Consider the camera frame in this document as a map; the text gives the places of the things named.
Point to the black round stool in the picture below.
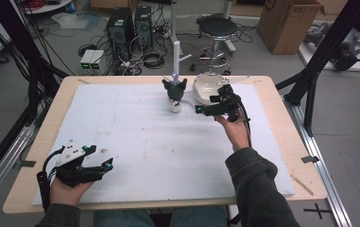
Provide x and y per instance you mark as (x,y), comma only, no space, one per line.
(217,26)

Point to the person's left leg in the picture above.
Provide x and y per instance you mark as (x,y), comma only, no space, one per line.
(122,219)

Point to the white board with grey machine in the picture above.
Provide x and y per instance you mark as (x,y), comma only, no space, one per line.
(347,53)

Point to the aluminium rail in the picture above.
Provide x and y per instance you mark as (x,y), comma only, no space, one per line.
(322,170)
(7,160)

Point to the thin wooden stick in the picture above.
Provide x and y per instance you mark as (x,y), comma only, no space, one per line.
(302,185)

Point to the black and white plush toy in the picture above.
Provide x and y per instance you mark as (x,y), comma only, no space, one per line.
(175,91)

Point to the black tape strip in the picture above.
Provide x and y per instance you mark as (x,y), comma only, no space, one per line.
(310,159)
(28,163)

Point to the large black computer tower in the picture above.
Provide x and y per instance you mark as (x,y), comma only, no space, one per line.
(119,31)

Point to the black metal frame strut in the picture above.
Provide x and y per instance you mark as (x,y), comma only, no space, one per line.
(322,53)

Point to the person's right hand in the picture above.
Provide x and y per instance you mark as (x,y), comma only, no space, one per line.
(237,134)

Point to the white cracked-egg bowl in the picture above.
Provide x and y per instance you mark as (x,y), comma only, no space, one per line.
(204,88)

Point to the brown cardboard box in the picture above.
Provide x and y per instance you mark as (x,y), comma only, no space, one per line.
(286,26)

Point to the white desk leg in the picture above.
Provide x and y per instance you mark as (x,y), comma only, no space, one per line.
(173,19)
(228,9)

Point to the slim black computer tower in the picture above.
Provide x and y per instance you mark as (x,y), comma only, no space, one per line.
(143,26)

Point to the person's leg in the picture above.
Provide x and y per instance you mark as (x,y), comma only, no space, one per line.
(198,217)
(122,219)

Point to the black tape cross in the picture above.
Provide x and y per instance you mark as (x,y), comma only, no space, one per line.
(317,210)

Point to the clear plastic sheet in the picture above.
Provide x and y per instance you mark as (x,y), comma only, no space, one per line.
(70,20)

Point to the person's left hand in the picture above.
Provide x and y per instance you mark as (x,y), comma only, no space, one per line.
(65,195)

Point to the person's right leg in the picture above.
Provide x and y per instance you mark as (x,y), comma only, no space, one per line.
(198,217)

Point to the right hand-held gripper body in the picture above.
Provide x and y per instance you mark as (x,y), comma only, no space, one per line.
(229,105)

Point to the white branched stand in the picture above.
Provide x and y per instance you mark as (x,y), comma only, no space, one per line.
(176,56)

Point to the white power supply unit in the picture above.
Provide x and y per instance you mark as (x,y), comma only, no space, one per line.
(86,60)
(97,60)

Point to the white foam mat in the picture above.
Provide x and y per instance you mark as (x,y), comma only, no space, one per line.
(149,145)

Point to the white round table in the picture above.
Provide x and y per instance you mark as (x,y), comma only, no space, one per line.
(51,7)

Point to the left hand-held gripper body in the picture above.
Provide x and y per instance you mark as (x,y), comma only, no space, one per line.
(77,175)

